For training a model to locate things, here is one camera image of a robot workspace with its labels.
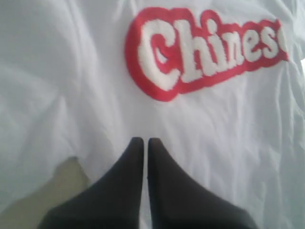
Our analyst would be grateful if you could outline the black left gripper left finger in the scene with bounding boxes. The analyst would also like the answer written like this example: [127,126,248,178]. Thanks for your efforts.
[38,137,144,229]

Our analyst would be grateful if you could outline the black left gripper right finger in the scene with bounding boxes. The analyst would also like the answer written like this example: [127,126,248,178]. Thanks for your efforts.
[147,138,257,229]

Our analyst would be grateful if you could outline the white t-shirt red lettering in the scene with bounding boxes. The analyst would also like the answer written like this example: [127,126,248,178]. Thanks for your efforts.
[0,0,305,229]

